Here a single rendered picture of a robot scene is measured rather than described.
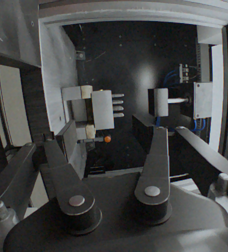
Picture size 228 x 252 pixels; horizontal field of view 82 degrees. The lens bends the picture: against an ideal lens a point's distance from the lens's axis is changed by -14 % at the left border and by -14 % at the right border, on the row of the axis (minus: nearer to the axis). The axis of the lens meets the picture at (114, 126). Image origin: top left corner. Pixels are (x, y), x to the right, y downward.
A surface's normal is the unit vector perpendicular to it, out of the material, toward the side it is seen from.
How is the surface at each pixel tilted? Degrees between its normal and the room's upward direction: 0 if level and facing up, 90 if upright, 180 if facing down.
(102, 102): 90
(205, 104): 90
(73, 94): 90
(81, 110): 90
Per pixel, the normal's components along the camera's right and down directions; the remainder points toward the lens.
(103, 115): 0.09, 0.25
